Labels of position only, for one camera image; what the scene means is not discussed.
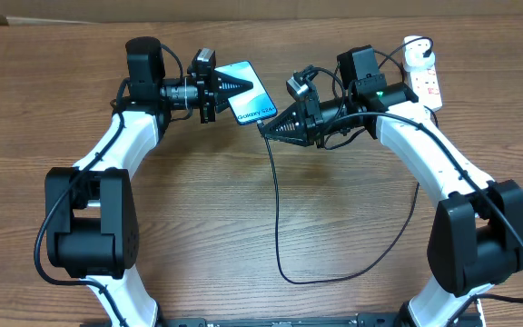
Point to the black smartphone lit screen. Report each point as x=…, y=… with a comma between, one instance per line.
x=253, y=105

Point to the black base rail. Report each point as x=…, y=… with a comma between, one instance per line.
x=359, y=320

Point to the white usb wall charger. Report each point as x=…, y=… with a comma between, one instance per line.
x=415, y=58

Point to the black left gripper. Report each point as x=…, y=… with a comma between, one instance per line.
x=211, y=90

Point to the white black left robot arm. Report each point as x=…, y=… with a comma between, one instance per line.
x=90, y=234

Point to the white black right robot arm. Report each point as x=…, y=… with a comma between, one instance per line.
x=476, y=240

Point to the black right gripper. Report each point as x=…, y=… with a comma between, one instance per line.
x=309, y=121

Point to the brown cardboard backdrop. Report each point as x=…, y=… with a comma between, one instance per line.
x=126, y=11

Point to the white power strip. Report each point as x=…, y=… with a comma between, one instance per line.
x=424, y=83

